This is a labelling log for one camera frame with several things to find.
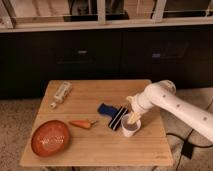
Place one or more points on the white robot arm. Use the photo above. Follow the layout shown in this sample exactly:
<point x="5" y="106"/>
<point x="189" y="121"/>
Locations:
<point x="162" y="94"/>

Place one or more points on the wooden table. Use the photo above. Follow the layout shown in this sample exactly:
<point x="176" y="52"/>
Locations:
<point x="100" y="146"/>

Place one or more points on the white window frame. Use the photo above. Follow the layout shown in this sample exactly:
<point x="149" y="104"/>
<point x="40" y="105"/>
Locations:
<point x="33" y="15"/>

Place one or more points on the orange carrot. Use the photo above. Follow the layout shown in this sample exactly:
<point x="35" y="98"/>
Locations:
<point x="82" y="124"/>

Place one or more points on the clear plastic bottle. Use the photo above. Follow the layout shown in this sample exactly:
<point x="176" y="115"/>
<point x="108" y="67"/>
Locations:
<point x="61" y="93"/>

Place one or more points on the orange ceramic bowl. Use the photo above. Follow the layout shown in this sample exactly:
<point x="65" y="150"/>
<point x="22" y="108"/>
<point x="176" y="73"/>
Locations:
<point x="50" y="138"/>

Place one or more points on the dark cabinet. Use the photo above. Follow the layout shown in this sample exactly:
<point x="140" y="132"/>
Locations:
<point x="29" y="60"/>

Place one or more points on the white ceramic cup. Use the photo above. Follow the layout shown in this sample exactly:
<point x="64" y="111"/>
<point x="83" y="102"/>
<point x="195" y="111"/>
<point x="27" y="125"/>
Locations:
<point x="129" y="130"/>

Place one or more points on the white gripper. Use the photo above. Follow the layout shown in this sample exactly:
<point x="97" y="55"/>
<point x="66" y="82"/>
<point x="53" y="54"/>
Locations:
<point x="140" y="104"/>

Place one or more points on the blue black brush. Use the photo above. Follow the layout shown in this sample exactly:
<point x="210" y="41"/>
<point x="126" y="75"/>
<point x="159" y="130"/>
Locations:
<point x="115" y="114"/>

